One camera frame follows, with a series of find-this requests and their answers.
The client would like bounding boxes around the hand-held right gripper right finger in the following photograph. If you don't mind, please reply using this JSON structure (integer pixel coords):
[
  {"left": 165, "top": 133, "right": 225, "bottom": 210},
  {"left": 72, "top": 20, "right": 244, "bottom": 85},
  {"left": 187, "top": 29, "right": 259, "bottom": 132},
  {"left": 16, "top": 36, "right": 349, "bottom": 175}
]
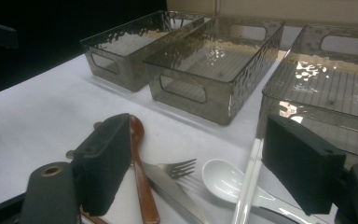
[{"left": 261, "top": 113, "right": 348, "bottom": 217}]

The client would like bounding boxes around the steel fork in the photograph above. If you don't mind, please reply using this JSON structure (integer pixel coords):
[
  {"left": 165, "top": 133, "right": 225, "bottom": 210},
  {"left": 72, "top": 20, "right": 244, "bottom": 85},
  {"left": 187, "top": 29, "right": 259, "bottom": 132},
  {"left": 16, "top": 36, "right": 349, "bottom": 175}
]
[{"left": 156, "top": 158, "right": 198, "bottom": 181}]

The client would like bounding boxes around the smoked clear plastic bin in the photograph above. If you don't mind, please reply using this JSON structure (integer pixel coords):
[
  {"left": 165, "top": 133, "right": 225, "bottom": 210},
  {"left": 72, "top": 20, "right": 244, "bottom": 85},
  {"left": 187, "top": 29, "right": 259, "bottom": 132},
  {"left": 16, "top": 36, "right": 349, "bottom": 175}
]
[
  {"left": 255, "top": 23, "right": 358, "bottom": 171},
  {"left": 143, "top": 16, "right": 286, "bottom": 126},
  {"left": 79, "top": 9, "right": 206, "bottom": 92}
]

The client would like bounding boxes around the brown wooden chopstick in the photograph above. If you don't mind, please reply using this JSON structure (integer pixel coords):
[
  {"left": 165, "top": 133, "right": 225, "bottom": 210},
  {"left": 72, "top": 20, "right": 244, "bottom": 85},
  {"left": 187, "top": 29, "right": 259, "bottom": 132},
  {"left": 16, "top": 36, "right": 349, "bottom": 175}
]
[{"left": 79, "top": 206, "right": 110, "bottom": 224}]

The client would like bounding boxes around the white chopstick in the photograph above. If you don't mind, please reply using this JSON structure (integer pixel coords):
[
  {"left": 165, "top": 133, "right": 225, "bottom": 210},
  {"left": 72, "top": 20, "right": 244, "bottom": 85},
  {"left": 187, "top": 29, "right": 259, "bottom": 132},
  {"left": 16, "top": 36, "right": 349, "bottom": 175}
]
[
  {"left": 231, "top": 137, "right": 260, "bottom": 224},
  {"left": 241, "top": 137, "right": 265, "bottom": 224}
]

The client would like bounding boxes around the white ceramic soup spoon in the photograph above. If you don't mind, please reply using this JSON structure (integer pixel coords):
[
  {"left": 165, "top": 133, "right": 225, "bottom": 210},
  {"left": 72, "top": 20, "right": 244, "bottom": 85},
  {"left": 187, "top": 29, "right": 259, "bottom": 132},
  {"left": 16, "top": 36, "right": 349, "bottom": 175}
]
[{"left": 201, "top": 158, "right": 329, "bottom": 224}]

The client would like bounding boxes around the steel table knife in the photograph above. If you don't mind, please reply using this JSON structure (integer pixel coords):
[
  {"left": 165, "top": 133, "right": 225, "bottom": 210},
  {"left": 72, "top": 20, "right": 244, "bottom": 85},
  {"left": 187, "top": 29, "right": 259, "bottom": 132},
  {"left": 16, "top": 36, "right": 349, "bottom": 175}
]
[{"left": 141, "top": 161, "right": 211, "bottom": 224}]

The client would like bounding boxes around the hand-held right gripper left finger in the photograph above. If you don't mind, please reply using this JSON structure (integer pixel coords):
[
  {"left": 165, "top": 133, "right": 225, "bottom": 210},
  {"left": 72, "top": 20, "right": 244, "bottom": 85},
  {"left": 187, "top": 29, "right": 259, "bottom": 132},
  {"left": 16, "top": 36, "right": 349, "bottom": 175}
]
[{"left": 65, "top": 112, "right": 133, "bottom": 217}]

